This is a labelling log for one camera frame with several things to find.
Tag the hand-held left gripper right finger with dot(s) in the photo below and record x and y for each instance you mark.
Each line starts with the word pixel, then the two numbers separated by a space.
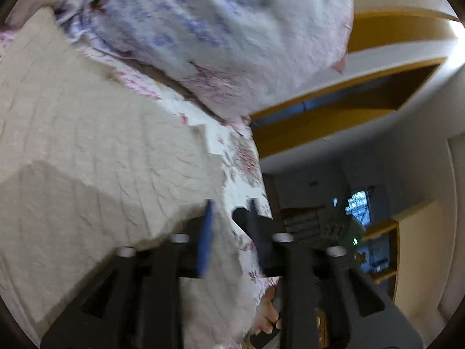
pixel 259 240

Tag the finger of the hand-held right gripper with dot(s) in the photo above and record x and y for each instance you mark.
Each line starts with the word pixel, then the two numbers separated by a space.
pixel 241 221

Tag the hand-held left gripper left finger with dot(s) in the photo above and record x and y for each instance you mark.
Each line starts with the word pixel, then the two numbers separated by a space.
pixel 205 240

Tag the person's right hand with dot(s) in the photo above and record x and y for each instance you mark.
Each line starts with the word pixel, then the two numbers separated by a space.
pixel 269 314

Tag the bright screen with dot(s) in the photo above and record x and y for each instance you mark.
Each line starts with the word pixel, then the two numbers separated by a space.
pixel 358 207

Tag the floral quilted bed sheet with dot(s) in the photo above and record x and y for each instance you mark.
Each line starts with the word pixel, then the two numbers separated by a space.
pixel 225 298

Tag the white pillow with blue flowers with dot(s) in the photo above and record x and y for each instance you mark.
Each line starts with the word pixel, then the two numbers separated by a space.
pixel 225 32

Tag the wooden wall shelf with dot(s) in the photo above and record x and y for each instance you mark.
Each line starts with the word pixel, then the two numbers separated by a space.
pixel 381 251

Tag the yellow wooden frame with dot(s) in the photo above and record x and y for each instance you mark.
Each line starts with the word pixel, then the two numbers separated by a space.
pixel 327 112

